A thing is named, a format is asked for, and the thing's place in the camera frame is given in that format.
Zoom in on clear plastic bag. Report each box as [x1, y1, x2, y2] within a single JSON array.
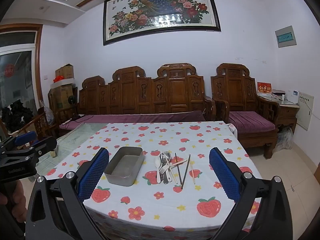
[[274, 127, 293, 152], [37, 100, 54, 125]]

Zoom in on small cardboard box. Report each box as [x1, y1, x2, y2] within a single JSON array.
[[55, 64, 74, 80]]

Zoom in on metal spoon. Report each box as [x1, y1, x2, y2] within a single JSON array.
[[164, 151, 173, 183]]

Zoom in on purple sofa cushion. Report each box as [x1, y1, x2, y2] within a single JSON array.
[[59, 110, 207, 130]]

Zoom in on pile of black clothes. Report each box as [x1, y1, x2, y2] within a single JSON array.
[[1, 99, 34, 133]]

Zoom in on person's left hand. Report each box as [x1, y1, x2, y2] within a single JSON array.
[[0, 180, 27, 217]]

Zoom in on white wall distribution box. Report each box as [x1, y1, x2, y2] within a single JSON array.
[[296, 92, 315, 131]]

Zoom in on carved wooden armchair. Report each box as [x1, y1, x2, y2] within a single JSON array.
[[47, 87, 79, 130], [210, 63, 280, 159]]

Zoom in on metal fork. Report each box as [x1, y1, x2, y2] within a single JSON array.
[[160, 151, 170, 184]]

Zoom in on carved wooden sofa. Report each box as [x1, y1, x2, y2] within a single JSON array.
[[77, 63, 217, 128]]

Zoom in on grey wall electrical panel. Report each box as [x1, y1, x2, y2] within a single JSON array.
[[275, 25, 297, 48]]

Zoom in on red gift box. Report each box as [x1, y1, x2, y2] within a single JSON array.
[[257, 82, 272, 98]]

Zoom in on small black fan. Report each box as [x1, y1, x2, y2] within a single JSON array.
[[68, 95, 77, 119]]

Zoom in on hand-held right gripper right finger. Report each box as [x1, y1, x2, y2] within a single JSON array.
[[209, 147, 293, 240]]

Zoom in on wooden side table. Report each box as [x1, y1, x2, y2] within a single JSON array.
[[257, 94, 300, 140]]

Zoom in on purple armchair cushion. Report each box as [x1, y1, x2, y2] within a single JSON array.
[[228, 111, 278, 133]]

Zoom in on wooden framed glass door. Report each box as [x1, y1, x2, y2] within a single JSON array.
[[0, 24, 43, 135]]

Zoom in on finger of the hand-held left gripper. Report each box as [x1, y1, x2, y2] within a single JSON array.
[[0, 131, 36, 153], [0, 136, 58, 162]]

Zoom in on framed peacock painting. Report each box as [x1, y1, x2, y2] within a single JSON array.
[[103, 0, 222, 46]]

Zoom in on plain wooden chair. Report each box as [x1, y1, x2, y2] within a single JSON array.
[[15, 106, 59, 145]]

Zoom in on strawberry print tablecloth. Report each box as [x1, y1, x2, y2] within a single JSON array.
[[46, 121, 263, 240]]

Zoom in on metal tray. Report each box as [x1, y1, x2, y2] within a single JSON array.
[[104, 146, 146, 187]]

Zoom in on white plastic spoon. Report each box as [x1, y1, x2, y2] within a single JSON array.
[[154, 157, 163, 183]]

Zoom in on large cardboard box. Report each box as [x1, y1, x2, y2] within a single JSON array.
[[50, 84, 77, 110]]

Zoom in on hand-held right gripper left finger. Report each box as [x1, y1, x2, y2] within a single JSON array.
[[25, 147, 110, 240]]

